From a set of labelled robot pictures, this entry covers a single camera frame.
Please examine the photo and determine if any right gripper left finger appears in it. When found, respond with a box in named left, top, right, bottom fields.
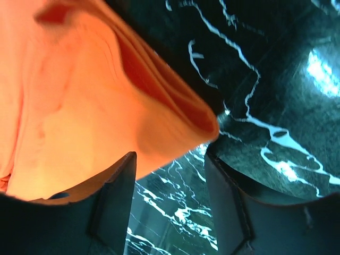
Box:
left=1, top=152, right=137, bottom=254

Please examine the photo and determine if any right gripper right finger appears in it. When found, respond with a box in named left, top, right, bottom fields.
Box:
left=205, top=152, right=339, bottom=254

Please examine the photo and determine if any orange t shirt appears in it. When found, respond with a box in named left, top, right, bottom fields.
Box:
left=1, top=1, right=219, bottom=201

